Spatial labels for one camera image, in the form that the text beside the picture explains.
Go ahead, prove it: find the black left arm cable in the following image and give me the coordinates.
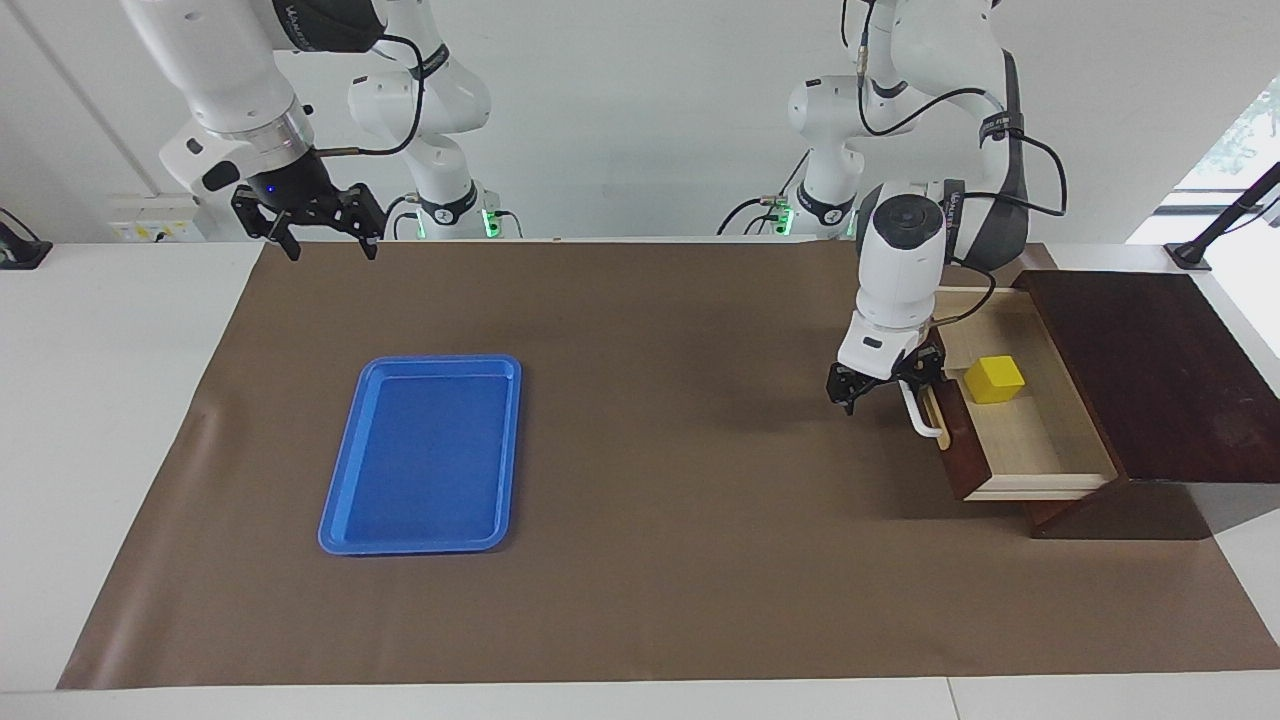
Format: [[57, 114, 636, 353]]
[[840, 0, 1069, 331]]

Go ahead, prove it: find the wooden drawer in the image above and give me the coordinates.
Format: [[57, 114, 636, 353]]
[[925, 285, 1126, 503]]

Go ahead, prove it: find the yellow cube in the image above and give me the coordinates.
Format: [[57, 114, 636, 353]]
[[964, 355, 1027, 405]]

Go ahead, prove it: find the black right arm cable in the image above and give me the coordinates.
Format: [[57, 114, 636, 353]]
[[300, 33, 426, 159]]

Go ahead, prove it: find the brown table mat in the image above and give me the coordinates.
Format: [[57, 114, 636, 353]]
[[57, 238, 1280, 691]]

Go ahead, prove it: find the bright window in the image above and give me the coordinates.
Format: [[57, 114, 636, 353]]
[[1130, 78, 1280, 246]]

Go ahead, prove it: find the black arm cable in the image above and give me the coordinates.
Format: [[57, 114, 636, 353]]
[[840, 0, 1069, 331], [300, 33, 426, 159]]

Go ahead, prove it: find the dark wooden cabinet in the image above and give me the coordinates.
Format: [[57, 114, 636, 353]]
[[1010, 270, 1280, 541]]

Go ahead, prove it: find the black clamp mount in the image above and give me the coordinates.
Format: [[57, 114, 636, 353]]
[[0, 207, 53, 271]]

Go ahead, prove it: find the white drawer handle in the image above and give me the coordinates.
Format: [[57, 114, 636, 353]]
[[898, 378, 949, 441]]

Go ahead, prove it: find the blue plastic tray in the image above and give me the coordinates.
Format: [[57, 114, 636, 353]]
[[318, 354, 523, 557]]

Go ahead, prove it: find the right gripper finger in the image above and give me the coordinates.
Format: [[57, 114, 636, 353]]
[[339, 182, 387, 262], [231, 194, 302, 262]]

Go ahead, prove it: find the black base power cable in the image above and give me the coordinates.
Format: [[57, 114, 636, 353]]
[[379, 194, 421, 241], [716, 150, 813, 237]]

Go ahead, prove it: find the white wall socket box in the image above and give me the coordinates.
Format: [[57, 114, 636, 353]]
[[108, 193, 206, 243]]

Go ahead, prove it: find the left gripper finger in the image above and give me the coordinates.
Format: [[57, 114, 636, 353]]
[[827, 367, 872, 417], [899, 349, 947, 412]]

